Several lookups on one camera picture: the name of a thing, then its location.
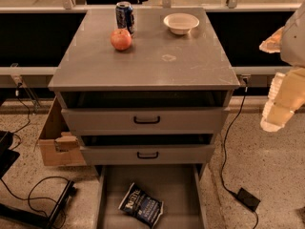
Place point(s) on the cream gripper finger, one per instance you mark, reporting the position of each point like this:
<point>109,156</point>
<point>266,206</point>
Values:
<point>286,95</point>
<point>273,43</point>

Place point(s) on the blue chip bag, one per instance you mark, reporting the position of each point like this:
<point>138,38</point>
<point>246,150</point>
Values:
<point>138,204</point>

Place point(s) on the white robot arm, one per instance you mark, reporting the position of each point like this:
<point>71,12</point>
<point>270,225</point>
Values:
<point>292,50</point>

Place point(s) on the grey top drawer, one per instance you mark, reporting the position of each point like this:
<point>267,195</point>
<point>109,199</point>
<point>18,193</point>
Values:
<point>145,121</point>

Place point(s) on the grey drawer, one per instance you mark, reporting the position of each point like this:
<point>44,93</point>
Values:
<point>147,154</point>
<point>145,121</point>
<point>177,186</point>

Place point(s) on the grey middle drawer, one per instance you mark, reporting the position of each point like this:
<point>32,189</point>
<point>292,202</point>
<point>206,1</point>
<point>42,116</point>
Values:
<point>147,154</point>

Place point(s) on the grey drawer cabinet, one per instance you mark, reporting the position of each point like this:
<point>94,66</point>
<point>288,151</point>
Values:
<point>159,71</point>

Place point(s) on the grey bottom drawer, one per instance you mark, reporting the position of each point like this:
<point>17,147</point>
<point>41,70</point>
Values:
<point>177,186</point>

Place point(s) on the white bowl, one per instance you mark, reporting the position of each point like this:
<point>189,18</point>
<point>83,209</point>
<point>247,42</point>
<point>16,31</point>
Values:
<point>180,23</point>

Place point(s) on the black power adapter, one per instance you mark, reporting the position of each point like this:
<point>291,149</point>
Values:
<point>247,199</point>

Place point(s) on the blue soda can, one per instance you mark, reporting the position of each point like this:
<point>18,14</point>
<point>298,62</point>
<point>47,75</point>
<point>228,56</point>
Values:
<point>124,16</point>

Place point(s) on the red apple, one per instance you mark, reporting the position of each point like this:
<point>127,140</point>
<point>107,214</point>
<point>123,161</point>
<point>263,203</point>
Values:
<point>121,39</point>

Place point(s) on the brown cardboard box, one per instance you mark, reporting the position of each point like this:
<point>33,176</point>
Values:
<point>58,146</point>

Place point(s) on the black stand base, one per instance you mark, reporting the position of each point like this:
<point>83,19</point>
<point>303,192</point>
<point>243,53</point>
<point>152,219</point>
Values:
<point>39,218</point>

